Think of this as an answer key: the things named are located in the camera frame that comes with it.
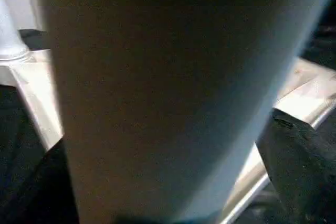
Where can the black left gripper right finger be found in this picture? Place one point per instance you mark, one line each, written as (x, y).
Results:
(302, 171)

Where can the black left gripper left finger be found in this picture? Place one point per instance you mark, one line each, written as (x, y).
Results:
(55, 192)

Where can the white plastic table top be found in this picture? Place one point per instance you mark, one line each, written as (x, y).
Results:
(37, 93)

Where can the white plastic table leg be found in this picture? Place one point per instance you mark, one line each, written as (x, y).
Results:
(9, 30)
(173, 87)

